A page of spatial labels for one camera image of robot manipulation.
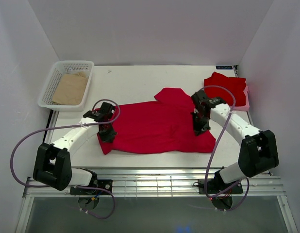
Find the folded pink t shirt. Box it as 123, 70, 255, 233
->
234, 86, 250, 112

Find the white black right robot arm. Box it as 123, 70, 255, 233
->
191, 90, 279, 193

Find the white plastic basket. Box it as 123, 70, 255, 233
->
38, 60, 94, 112

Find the aluminium table edge rail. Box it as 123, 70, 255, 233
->
23, 167, 286, 199

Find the folded red t shirt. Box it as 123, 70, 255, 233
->
203, 71, 247, 107

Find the dark blue label sticker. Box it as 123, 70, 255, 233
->
216, 66, 233, 70

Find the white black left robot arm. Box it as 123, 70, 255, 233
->
33, 102, 119, 194

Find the red t shirt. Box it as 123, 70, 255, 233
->
203, 71, 247, 107
97, 87, 216, 155

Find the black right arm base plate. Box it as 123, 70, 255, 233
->
193, 179, 243, 195

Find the beige t shirt in basket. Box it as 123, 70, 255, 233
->
52, 71, 88, 105

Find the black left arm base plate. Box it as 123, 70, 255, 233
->
69, 179, 113, 196

